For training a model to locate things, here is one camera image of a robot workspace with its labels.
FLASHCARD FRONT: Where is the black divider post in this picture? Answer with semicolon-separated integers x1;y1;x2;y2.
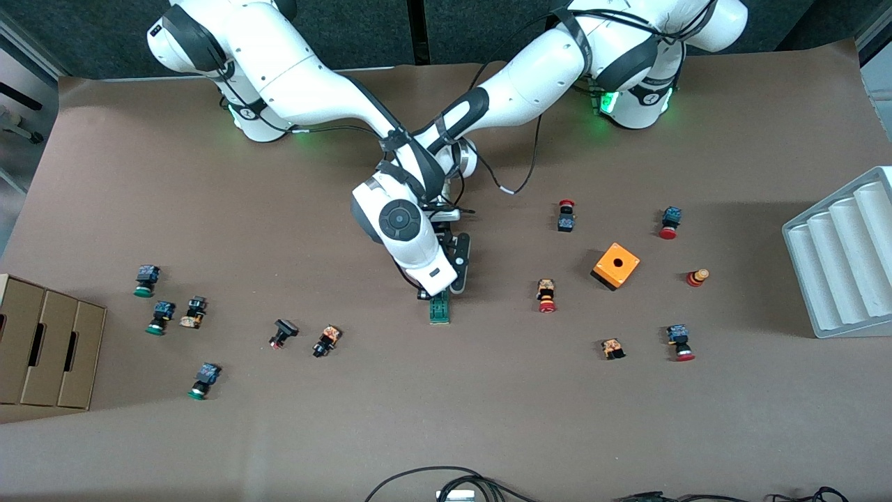
410;0;427;66

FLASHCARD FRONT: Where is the black looped cable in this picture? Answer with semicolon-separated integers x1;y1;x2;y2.
364;466;541;502

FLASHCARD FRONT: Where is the orange button enclosure box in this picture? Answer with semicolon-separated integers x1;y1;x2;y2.
590;242;641;292

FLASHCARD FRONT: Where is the black cable bundle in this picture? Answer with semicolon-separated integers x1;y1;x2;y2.
617;486;851;502

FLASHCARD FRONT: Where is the white ribbed plastic tray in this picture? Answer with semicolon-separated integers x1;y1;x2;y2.
782;166;892;339

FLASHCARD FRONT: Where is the black square button red base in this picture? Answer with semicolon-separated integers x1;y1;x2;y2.
268;319;300;350

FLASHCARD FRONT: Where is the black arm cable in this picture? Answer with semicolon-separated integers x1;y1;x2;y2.
474;63;546;196
287;123;394;144

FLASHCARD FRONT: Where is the green push button blue block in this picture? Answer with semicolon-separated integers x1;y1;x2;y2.
187;362;222;401
145;301;176;336
133;264;162;298

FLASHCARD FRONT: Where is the black push button orange block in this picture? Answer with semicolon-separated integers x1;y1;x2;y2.
312;324;341;359

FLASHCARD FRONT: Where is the brown cardboard box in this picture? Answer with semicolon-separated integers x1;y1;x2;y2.
0;274;107;410

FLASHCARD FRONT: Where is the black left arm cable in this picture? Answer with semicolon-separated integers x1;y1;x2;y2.
474;63;546;196

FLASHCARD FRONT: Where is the black switch orange block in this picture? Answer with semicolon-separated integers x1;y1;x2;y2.
179;296;208;330

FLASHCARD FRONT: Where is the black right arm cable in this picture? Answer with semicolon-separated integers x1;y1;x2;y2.
287;123;394;144

